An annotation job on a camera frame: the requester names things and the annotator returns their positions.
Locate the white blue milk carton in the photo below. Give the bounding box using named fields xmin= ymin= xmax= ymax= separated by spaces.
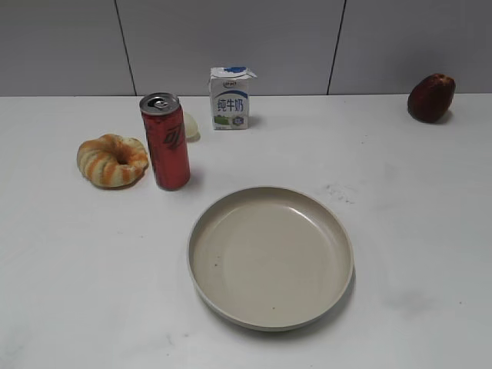
xmin=208 ymin=67 xmax=257 ymax=131

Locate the white egg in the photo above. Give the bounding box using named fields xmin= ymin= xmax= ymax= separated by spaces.
xmin=183 ymin=112 xmax=201 ymax=142

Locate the red cola can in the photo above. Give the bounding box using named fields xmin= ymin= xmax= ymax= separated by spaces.
xmin=139 ymin=92 xmax=191 ymax=191

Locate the striped orange bagel bread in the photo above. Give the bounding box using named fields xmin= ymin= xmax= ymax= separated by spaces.
xmin=76 ymin=134 xmax=148 ymax=188

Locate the beige round plate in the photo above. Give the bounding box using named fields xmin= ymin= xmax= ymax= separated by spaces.
xmin=187 ymin=187 xmax=354 ymax=332

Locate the dark red fruit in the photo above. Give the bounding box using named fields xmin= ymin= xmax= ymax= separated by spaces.
xmin=407 ymin=73 xmax=456 ymax=124

